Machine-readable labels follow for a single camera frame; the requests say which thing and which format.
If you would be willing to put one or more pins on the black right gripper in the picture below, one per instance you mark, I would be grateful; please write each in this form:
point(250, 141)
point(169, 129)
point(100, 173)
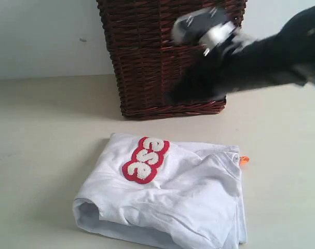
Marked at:
point(197, 82)

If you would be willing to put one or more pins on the white t-shirt with red lettering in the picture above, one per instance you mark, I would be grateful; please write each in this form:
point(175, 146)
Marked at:
point(165, 194)

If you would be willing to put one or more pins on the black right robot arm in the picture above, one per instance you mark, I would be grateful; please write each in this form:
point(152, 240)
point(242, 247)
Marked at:
point(233, 63)

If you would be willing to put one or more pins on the dark brown wicker basket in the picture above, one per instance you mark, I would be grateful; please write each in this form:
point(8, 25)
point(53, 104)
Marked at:
point(145, 61)

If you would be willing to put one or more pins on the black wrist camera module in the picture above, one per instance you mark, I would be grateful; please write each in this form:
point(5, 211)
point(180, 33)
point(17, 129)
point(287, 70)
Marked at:
point(209, 27)

